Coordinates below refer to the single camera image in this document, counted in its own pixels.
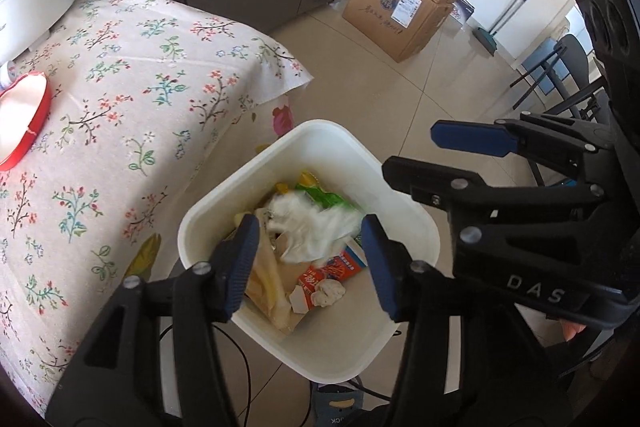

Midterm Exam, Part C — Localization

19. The white plastic bin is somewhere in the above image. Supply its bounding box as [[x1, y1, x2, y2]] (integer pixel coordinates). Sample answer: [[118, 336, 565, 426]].
[[177, 119, 442, 384]]

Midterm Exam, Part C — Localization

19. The floral tablecloth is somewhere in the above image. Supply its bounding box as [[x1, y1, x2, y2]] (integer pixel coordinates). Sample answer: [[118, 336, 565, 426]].
[[0, 0, 315, 413]]

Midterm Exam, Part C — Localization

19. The white tissue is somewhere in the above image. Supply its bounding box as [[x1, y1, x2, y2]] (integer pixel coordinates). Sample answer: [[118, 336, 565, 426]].
[[312, 279, 347, 308]]

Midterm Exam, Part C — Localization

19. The black dining chair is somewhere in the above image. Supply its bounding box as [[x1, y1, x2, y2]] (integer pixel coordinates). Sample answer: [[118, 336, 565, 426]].
[[510, 34, 611, 188]]

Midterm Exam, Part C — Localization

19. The white plastic wrap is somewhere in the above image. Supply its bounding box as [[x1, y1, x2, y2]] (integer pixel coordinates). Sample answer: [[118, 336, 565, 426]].
[[265, 189, 363, 263]]

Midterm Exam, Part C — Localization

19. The black cable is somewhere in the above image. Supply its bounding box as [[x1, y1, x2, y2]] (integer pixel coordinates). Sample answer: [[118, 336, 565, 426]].
[[160, 324, 251, 427]]

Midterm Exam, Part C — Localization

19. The green snack bag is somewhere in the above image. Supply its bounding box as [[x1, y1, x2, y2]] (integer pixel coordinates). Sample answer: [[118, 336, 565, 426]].
[[295, 169, 363, 212]]

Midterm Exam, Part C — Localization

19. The brown cardboard box with label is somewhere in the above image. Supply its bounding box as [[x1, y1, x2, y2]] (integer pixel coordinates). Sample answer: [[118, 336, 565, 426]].
[[342, 0, 456, 64]]

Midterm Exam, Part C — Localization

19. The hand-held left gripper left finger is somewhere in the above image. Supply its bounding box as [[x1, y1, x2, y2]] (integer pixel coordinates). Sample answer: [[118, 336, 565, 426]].
[[45, 213, 262, 427]]

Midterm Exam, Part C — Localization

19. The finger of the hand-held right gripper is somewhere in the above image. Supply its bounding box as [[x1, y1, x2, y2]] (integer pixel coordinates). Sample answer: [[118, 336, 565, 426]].
[[431, 111, 613, 186], [381, 155, 607, 229]]

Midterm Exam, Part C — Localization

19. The blue plastic object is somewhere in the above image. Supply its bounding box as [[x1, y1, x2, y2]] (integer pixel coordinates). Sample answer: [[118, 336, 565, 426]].
[[312, 382, 371, 427]]

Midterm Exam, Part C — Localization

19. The red rimmed white dish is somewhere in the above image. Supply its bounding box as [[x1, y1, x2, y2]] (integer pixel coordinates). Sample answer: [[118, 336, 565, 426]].
[[0, 74, 53, 172]]

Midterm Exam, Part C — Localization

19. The broom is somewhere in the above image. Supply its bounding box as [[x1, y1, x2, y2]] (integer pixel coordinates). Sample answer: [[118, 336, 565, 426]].
[[472, 0, 530, 55]]

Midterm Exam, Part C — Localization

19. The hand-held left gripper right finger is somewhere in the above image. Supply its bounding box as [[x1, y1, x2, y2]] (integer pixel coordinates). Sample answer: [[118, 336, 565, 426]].
[[361, 214, 551, 427]]

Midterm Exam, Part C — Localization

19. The white blue package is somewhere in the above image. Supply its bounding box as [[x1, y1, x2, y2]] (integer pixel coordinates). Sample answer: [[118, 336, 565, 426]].
[[450, 0, 476, 30]]

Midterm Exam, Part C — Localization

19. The red white paper pack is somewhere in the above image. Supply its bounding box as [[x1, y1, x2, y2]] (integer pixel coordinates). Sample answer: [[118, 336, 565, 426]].
[[297, 247, 368, 310]]

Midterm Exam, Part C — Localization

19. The beige paper bag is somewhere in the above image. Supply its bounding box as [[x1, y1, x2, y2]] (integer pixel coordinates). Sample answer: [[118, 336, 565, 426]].
[[235, 207, 313, 334]]

